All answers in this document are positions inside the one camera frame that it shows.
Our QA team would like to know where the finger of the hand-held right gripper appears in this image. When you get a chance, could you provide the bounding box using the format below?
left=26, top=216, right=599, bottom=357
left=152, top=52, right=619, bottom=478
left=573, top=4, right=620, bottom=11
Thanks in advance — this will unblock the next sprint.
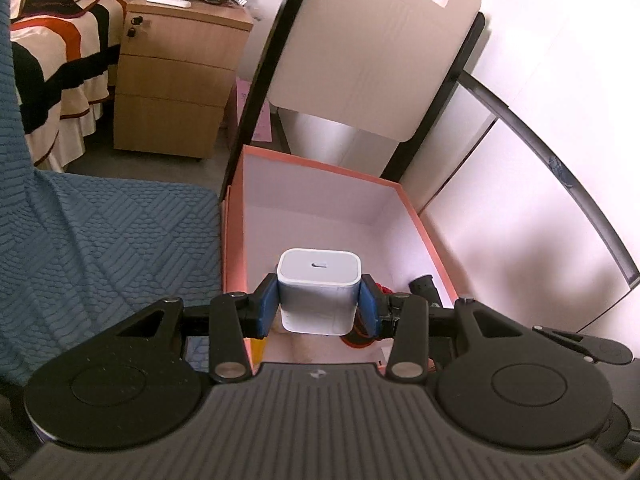
left=532, top=325, right=598, bottom=363

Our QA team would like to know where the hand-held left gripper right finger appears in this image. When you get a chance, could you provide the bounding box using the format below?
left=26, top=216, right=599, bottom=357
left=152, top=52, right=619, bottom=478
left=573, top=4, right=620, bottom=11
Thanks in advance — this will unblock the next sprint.
left=359, top=274, right=533, bottom=385

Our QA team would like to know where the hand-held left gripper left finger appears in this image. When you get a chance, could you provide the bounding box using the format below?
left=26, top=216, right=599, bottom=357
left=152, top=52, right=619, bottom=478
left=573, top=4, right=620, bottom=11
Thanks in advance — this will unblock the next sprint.
left=117, top=274, right=281, bottom=385

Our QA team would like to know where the white charger adapter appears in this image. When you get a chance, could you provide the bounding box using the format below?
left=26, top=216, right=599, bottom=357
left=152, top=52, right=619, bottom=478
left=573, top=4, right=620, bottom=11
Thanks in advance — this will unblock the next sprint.
left=276, top=248, right=363, bottom=337

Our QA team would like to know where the pink cardboard box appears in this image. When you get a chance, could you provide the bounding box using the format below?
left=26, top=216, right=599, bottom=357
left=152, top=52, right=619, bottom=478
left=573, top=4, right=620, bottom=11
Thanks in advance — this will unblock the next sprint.
left=220, top=145, right=461, bottom=376

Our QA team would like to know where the black cylindrical object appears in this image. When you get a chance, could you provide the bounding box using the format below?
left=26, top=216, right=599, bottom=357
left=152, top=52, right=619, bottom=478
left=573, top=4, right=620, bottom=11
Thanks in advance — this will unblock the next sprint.
left=409, top=274, right=444, bottom=309

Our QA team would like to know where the white panel with black rim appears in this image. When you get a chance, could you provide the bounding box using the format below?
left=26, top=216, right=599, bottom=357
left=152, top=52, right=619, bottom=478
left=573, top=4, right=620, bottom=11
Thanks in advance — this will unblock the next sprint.
left=419, top=70, right=640, bottom=335

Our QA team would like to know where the blue textured blanket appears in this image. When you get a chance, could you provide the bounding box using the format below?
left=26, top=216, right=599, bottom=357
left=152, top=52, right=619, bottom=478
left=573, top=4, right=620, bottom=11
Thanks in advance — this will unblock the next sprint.
left=0, top=0, right=223, bottom=386

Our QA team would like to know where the pink paper sheet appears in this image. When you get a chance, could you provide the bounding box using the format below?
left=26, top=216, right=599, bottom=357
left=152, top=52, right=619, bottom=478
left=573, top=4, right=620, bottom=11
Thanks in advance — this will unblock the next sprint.
left=235, top=77, right=274, bottom=144

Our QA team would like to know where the wooden bedside cabinet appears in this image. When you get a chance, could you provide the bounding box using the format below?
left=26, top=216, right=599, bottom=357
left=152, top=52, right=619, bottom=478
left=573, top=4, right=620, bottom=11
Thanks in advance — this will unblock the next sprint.
left=112, top=0, right=255, bottom=161

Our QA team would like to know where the bed with striped cover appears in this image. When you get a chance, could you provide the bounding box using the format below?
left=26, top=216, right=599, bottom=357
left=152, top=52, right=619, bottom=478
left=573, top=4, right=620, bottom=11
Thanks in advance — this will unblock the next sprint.
left=10, top=0, right=132, bottom=173

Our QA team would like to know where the white chair with black frame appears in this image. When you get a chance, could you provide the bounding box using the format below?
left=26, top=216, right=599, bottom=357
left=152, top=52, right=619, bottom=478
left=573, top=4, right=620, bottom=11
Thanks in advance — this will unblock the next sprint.
left=220, top=0, right=486, bottom=203

